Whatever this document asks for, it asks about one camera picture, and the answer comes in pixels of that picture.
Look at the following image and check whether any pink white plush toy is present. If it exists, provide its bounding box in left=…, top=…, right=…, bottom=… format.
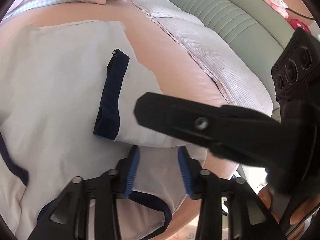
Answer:
left=262, top=0, right=289, bottom=20

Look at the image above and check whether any red plush toy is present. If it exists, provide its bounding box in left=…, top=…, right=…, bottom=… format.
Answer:
left=289, top=19, right=311, bottom=33

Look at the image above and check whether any white navy-trimmed jacket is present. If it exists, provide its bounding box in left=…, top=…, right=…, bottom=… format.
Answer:
left=0, top=20, right=208, bottom=240

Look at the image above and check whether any grey padded headboard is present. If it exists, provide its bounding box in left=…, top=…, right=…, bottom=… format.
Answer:
left=169, top=0, right=293, bottom=107

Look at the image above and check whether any pink bed sheet mattress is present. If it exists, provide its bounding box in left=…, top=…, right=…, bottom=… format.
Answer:
left=1, top=1, right=225, bottom=239

